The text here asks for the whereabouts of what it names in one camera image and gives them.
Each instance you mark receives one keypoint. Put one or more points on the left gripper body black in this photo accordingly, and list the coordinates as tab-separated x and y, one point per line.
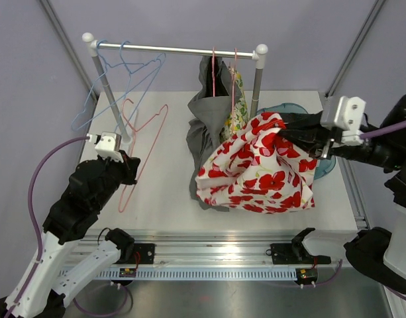
126	175

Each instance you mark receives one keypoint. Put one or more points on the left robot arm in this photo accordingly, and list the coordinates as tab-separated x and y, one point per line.
42	292

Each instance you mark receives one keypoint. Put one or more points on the left frame post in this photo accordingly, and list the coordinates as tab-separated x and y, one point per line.
60	32

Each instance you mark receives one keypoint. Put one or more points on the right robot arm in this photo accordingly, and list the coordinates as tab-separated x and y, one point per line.
377	253

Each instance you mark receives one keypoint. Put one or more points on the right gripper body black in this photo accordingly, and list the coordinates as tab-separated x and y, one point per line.
336	146

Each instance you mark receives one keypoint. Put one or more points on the lemon print skirt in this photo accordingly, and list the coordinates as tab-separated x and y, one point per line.
238	118

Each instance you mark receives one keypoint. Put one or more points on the blue plastic basket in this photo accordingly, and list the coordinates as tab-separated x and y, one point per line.
324	167

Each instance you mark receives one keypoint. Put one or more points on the red poppy white skirt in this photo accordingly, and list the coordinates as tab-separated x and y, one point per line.
257	170

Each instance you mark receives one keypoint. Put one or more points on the white slotted cable duct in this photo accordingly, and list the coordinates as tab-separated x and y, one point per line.
203	274

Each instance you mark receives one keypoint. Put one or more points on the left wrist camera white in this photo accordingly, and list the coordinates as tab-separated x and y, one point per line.
107	145

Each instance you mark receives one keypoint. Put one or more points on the clothes rack silver white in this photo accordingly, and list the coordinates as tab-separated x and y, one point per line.
261	48

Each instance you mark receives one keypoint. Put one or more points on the right frame post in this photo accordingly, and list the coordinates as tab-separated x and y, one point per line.
355	47

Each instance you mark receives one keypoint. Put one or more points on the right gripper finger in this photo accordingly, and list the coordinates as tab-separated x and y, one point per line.
311	140
302	121

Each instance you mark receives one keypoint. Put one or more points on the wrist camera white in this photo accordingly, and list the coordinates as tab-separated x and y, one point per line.
107	145
343	118

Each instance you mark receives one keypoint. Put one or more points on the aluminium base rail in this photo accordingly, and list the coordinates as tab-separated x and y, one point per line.
211	248

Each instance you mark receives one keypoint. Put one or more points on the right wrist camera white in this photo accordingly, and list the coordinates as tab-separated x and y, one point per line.
343	118

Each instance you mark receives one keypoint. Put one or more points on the frame post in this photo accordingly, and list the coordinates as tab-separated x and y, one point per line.
355	47
60	32

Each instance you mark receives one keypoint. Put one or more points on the blue wire hanger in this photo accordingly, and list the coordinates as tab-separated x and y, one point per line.
100	83
141	75

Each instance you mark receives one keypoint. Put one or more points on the plain grey skirt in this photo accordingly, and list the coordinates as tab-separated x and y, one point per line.
210	114

